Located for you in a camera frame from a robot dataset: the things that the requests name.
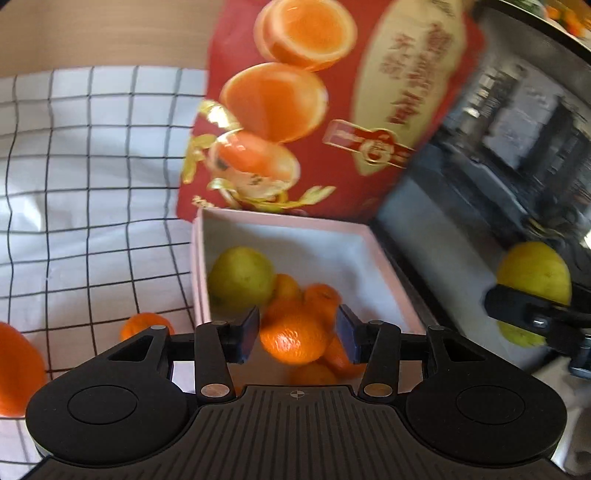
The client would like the pink gift box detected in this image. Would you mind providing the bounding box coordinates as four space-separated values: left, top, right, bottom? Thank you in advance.
191 208 425 334

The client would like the checked white tablecloth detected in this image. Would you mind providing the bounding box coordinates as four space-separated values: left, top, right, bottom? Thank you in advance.
0 64 213 480

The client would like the red snack bag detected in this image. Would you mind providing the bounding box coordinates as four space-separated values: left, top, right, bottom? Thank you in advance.
176 1 485 222

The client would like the small mandarin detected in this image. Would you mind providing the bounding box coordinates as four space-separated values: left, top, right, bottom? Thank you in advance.
119 313 175 341

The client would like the large orange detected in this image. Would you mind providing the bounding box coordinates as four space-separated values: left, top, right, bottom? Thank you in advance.
0 323 47 418

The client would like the small green guava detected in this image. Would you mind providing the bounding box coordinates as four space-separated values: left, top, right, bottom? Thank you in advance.
493 240 574 349

